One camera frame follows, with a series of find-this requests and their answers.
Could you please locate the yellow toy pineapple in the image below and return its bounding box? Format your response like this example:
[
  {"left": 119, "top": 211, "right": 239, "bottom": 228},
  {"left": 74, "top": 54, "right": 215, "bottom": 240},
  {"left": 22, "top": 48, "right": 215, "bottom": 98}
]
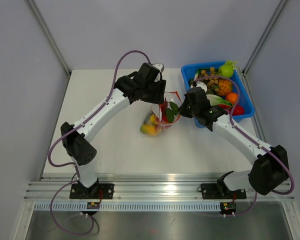
[{"left": 216, "top": 79, "right": 233, "bottom": 97}]

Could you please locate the red toy chili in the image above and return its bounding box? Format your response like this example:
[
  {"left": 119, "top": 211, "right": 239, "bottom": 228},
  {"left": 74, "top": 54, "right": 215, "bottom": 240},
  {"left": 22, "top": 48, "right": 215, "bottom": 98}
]
[{"left": 218, "top": 104, "right": 232, "bottom": 110}]

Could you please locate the green toy cabbage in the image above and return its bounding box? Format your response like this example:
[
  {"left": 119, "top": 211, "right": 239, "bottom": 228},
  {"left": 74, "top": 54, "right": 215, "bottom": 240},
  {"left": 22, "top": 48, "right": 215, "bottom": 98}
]
[{"left": 206, "top": 94, "right": 233, "bottom": 107}]

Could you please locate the white slotted cable duct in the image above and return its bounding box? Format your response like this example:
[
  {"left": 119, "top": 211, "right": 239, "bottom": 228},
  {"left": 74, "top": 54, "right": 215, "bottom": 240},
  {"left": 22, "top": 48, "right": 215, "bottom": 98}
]
[{"left": 34, "top": 201, "right": 221, "bottom": 212}]

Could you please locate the yellow toy lemon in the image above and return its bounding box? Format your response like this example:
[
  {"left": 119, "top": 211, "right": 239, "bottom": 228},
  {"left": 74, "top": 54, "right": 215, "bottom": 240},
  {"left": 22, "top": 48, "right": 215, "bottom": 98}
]
[{"left": 149, "top": 114, "right": 159, "bottom": 125}]

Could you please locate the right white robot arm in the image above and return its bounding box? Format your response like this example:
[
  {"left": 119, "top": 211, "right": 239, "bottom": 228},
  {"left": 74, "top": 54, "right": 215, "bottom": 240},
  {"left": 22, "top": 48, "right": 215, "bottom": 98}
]
[{"left": 179, "top": 87, "right": 290, "bottom": 198}]

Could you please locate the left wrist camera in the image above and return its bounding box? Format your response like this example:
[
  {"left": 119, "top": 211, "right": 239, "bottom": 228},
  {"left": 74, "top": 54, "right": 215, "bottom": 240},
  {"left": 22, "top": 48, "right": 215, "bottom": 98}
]
[{"left": 153, "top": 63, "right": 165, "bottom": 73}]

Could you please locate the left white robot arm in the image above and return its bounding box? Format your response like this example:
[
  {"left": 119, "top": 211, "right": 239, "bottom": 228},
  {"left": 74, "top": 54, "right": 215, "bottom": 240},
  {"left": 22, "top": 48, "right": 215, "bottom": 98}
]
[{"left": 60, "top": 62, "right": 166, "bottom": 199}]

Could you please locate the green toy apple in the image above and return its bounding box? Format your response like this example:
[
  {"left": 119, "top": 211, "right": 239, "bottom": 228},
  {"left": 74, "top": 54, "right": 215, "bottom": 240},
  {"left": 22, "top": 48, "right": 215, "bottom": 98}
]
[{"left": 218, "top": 60, "right": 238, "bottom": 78}]

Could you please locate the brown longan toy bunch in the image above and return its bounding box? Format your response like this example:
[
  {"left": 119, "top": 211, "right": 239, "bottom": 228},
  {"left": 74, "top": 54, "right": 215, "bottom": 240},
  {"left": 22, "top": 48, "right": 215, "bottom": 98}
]
[{"left": 199, "top": 67, "right": 219, "bottom": 90}]

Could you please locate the right aluminium frame post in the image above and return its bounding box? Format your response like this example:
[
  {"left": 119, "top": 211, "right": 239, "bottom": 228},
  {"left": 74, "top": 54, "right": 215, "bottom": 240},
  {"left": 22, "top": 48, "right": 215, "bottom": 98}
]
[{"left": 242, "top": 0, "right": 289, "bottom": 75}]

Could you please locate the blue plastic bin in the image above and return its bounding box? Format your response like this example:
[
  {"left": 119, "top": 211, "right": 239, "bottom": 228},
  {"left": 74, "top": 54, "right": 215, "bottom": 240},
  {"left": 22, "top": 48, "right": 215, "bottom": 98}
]
[{"left": 180, "top": 60, "right": 255, "bottom": 123}]

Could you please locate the aluminium frame post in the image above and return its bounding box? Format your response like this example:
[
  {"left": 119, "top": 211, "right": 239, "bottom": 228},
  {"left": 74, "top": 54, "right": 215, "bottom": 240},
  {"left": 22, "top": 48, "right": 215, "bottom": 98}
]
[
  {"left": 25, "top": 0, "right": 72, "bottom": 78},
  {"left": 242, "top": 0, "right": 289, "bottom": 75}
]

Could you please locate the yellow toy mango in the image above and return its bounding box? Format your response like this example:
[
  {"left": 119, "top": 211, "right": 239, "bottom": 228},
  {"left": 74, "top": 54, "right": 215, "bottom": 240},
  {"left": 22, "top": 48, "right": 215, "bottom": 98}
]
[{"left": 140, "top": 124, "right": 160, "bottom": 136}]

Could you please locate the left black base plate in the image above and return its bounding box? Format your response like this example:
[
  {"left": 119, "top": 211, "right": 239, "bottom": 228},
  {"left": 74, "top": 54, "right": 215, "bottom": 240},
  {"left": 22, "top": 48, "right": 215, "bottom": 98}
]
[{"left": 69, "top": 182, "right": 115, "bottom": 200}]

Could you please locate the aluminium mounting rail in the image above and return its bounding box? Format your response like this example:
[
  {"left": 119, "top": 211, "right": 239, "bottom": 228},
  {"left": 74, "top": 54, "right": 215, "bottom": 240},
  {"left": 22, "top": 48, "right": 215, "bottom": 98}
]
[{"left": 23, "top": 172, "right": 295, "bottom": 202}]

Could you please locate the clear zip top bag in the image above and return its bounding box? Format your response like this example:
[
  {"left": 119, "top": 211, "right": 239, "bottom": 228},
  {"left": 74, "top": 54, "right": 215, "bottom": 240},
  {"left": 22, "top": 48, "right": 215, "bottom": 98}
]
[{"left": 140, "top": 91, "right": 182, "bottom": 136}]

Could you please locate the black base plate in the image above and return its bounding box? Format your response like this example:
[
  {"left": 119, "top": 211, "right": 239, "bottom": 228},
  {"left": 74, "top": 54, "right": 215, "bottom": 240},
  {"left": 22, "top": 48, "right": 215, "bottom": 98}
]
[
  {"left": 69, "top": 182, "right": 115, "bottom": 200},
  {"left": 196, "top": 183, "right": 247, "bottom": 200}
]

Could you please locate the left aluminium frame post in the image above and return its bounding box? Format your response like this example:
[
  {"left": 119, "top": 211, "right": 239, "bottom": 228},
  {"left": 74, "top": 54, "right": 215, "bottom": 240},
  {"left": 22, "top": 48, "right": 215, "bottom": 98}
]
[{"left": 25, "top": 0, "right": 72, "bottom": 78}]

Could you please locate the orange toy orange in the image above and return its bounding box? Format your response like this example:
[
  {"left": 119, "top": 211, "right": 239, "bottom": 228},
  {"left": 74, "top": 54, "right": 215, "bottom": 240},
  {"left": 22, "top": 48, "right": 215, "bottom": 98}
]
[{"left": 225, "top": 92, "right": 239, "bottom": 105}]

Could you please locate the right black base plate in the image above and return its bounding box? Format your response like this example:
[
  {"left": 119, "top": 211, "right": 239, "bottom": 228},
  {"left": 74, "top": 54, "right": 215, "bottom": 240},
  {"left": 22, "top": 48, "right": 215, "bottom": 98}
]
[{"left": 196, "top": 183, "right": 247, "bottom": 200}]

